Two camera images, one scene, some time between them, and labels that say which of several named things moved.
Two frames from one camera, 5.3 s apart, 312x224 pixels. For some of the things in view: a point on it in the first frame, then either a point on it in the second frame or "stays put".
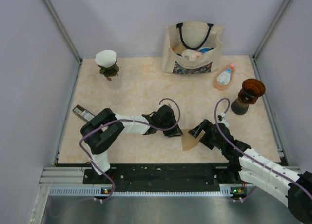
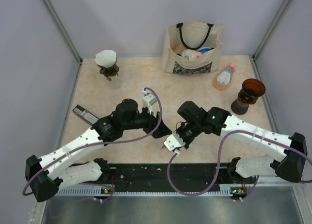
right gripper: [205, 126] to [178, 131]
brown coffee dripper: [251, 90] stays put
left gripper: [176, 132] to [151, 119]
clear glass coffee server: [116, 83] stays put
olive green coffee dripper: [110, 71] stays put
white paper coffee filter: [106, 58] stays put
